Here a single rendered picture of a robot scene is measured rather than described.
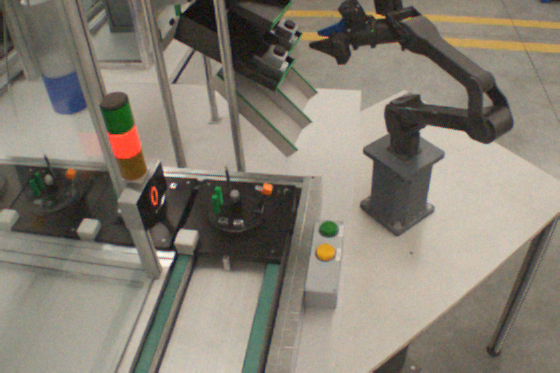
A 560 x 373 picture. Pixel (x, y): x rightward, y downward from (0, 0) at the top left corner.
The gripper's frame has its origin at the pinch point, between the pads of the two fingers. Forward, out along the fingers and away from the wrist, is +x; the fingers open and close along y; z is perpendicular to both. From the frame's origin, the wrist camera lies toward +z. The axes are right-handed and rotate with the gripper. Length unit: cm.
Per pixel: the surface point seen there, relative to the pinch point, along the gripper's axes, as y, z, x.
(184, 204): 27, -27, 36
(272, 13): -0.2, 7.7, 11.6
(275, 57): 2.3, -2.4, 13.1
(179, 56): -60, -23, 88
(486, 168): -20, -54, -31
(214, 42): 6.6, 5.4, 24.9
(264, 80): 6.4, -6.1, 15.6
